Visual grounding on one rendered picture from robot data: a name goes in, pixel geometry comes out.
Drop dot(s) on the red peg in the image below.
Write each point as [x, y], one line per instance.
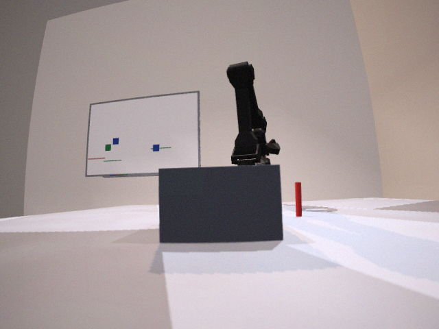
[298, 195]

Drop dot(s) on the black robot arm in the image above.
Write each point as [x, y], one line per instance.
[247, 142]

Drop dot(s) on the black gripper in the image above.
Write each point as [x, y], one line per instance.
[264, 160]

